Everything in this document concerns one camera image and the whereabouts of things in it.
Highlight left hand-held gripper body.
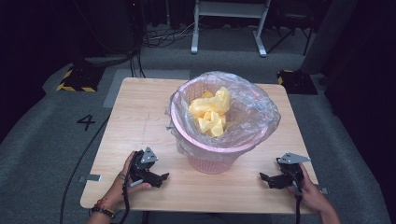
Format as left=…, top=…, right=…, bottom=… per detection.
left=128, top=146, right=164, bottom=189

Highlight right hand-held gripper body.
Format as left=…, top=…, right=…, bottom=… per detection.
left=268, top=151, right=312, bottom=189

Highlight person's right hand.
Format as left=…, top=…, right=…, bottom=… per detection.
left=287, top=162, right=332, bottom=216

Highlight person's left hand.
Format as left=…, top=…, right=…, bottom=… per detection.
left=104, top=150, right=153, bottom=213

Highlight pink plastic waste basket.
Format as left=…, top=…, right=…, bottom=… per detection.
left=169, top=76, right=273, bottom=175

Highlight person's dark lap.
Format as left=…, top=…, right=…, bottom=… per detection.
left=142, top=211, right=274, bottom=224

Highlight clear plastic bin bag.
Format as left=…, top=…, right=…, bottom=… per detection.
left=164, top=70, right=282, bottom=163

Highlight crumpled yellow plastic bag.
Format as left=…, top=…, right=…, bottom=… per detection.
left=188, top=86, right=233, bottom=138

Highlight black tripod stand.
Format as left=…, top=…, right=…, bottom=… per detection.
left=266, top=15, right=315, bottom=58

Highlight grey curtain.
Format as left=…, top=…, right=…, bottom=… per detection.
left=299, top=0, right=360, bottom=76

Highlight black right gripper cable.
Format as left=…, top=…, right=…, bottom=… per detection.
left=288, top=169, right=304, bottom=224

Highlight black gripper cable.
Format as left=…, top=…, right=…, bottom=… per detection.
left=288, top=169, right=304, bottom=224
left=118, top=174, right=132, bottom=224

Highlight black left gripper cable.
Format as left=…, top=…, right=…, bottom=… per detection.
left=118, top=174, right=132, bottom=224

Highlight metal table bracket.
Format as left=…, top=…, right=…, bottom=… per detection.
left=313, top=184, right=330, bottom=196
left=78, top=174, right=103, bottom=183

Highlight beaded wrist bracelets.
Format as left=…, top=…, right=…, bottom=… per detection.
left=91, top=198, right=117, bottom=219

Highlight black floor cable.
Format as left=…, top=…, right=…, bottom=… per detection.
left=58, top=114, right=112, bottom=224

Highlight black yellow striped base plate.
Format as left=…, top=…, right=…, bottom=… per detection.
left=56, top=64, right=106, bottom=93
left=276, top=69, right=319, bottom=96

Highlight bundle of floor cables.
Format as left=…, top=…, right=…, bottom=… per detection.
left=141, top=21, right=202, bottom=49

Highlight white metal desk frame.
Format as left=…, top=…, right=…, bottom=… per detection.
left=190, top=0, right=273, bottom=58

